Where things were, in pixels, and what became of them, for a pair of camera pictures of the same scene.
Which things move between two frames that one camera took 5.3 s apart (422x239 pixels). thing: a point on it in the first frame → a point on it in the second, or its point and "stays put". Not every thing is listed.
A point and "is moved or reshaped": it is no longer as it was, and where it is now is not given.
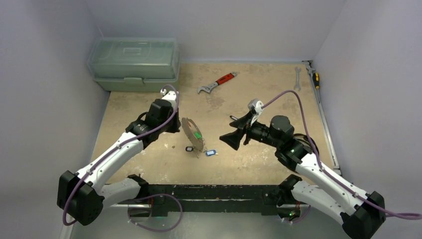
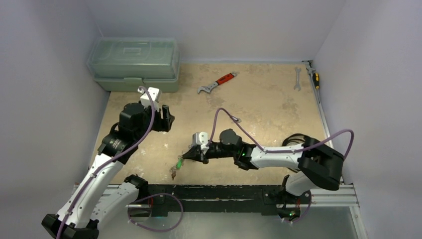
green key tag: [198, 135] is moved or reshaped
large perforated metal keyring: [189, 127] → [173, 169]
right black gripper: [246, 131] → [201, 153]
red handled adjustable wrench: [207, 88] stays put
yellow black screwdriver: [316, 80] stays put
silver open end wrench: [297, 85] stays put
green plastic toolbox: [134, 64] stays put
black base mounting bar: [252, 199] stays put
